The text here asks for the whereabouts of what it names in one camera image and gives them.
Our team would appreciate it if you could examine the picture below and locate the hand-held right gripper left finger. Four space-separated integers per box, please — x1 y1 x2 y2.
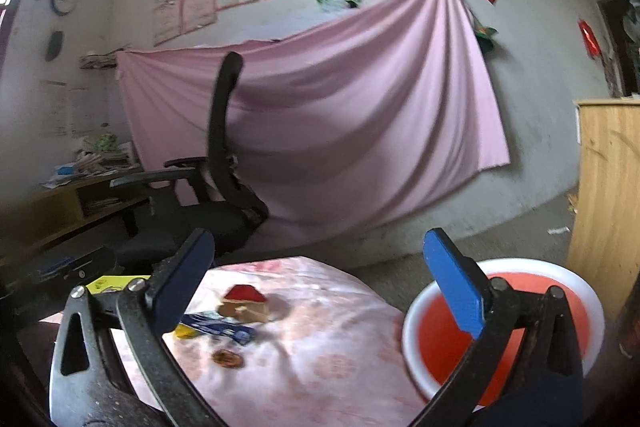
50 228 221 427

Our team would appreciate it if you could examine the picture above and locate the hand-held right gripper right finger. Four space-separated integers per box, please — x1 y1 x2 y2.
415 228 583 427

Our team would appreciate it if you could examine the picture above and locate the blue wrapper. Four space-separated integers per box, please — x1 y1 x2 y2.
181 312 256 345

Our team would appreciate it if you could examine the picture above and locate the red and brown carton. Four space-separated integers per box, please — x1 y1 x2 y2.
217 284 271 323

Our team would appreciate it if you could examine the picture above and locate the orange bin with white rim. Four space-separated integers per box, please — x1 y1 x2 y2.
401 258 606 413

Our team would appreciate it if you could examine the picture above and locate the brown round scrap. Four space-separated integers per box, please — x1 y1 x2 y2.
211 349 244 368

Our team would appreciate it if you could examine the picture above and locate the wooden desk shelf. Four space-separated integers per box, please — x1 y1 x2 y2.
0 167 151 258

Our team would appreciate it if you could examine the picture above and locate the pile of papers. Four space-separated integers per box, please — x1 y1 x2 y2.
42 134 141 188

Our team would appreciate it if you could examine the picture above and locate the floral pink tablecloth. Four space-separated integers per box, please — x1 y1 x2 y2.
107 255 436 427

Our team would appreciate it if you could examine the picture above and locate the black office chair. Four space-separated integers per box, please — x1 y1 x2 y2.
109 52 271 265

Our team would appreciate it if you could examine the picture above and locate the light wooden board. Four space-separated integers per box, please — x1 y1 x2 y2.
567 97 640 308

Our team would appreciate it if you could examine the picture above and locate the pink hanging cloth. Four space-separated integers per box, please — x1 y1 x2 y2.
116 0 511 253

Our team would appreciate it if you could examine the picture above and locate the green hat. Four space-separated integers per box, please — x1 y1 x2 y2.
472 19 498 52

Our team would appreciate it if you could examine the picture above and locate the red hanging packet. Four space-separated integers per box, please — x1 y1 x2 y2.
577 19 601 56

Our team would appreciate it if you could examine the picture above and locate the paper wall chart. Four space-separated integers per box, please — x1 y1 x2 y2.
40 79 68 138
67 87 91 135

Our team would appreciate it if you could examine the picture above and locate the wire wall shelf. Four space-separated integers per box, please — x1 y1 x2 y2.
80 52 121 70

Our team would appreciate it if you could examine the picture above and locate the black oval wall object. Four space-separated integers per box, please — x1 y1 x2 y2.
46 31 64 62

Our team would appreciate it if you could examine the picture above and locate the dark wooden frame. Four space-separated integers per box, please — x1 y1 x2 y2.
597 0 640 98

